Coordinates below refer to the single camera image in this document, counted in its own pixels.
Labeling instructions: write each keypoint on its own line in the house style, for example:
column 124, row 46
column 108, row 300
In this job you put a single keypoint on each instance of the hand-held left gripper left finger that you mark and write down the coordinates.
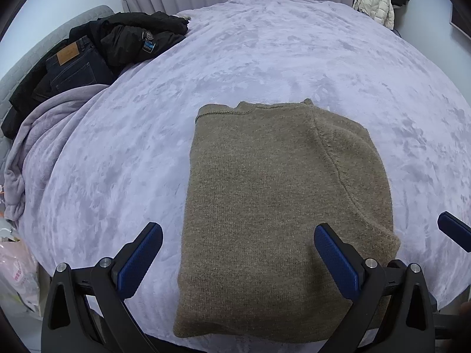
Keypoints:
column 141, row 261

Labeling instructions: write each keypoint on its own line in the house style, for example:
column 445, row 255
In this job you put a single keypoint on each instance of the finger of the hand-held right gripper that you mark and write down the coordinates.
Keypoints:
column 449, row 323
column 454, row 228

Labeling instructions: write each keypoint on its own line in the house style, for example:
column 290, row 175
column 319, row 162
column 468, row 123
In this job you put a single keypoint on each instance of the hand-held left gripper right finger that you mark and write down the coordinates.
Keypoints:
column 336, row 264

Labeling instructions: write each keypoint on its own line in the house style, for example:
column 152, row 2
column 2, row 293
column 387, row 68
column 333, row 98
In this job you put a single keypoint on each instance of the brown knit sweater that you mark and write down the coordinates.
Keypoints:
column 276, row 191

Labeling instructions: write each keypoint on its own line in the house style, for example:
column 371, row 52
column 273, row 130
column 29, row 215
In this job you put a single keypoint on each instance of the pink plastic bag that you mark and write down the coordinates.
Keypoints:
column 18, row 268

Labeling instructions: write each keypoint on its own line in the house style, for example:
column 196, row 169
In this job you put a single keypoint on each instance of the grey fleece blanket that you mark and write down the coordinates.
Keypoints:
column 36, row 128

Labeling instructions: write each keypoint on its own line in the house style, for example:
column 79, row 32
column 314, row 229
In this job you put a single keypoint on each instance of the dark blue jeans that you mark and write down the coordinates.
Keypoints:
column 77, row 70

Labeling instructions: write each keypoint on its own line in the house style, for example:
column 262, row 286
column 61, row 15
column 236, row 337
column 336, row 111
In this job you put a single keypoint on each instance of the black jacket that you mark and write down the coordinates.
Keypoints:
column 128, row 36

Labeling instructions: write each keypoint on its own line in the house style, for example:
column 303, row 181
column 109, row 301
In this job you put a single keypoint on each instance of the lavender bed blanket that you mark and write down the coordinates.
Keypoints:
column 257, row 44

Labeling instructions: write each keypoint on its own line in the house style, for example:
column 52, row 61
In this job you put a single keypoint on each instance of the cream puffer jacket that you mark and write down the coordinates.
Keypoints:
column 375, row 0

